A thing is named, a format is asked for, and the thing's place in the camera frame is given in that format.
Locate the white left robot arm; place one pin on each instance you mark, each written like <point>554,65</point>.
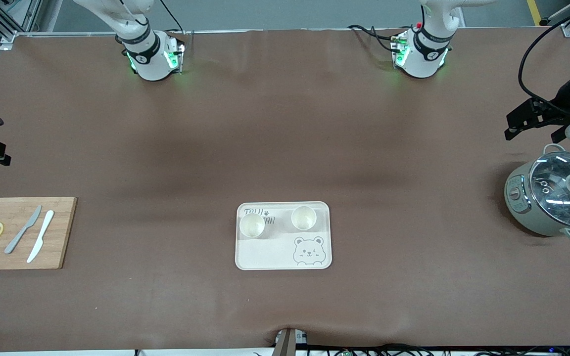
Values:
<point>421,54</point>

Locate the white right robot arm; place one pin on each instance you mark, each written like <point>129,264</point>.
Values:
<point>149,57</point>

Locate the bamboo cutting board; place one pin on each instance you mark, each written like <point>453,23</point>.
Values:
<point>62,247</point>

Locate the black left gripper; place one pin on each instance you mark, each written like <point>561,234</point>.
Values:
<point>553,109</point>

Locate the grey table edge mount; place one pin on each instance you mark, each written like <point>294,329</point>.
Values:
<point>287,343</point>

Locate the white bear print tray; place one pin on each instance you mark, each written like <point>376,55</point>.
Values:
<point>270,254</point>

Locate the white plastic knife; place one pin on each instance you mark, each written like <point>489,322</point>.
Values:
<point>41,235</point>

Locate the grey plastic knife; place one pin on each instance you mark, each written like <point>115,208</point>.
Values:
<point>23,230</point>

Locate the glass pot lid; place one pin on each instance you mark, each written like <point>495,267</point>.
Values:
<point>559,198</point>

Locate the white plastic cup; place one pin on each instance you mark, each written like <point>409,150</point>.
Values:
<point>304,218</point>
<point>252,226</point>

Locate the green cooking pot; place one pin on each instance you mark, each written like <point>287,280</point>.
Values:
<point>522,212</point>

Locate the brown table mat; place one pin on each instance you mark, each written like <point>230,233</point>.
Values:
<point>285,123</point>

